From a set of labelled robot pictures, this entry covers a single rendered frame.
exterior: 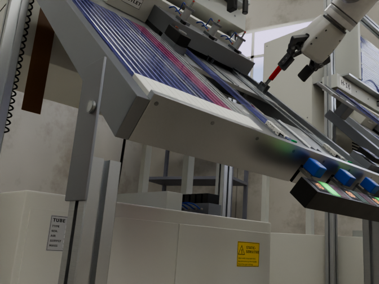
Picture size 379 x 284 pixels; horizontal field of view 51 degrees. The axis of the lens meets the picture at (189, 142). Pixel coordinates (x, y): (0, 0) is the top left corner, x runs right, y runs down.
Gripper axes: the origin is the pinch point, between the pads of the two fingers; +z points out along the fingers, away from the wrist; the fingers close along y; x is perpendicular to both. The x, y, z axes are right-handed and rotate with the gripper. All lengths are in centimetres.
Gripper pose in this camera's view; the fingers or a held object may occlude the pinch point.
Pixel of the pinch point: (293, 70)
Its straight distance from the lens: 111.6
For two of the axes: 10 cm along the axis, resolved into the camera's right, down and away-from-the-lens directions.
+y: -7.4, -2.2, -6.3
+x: 3.5, 6.8, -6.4
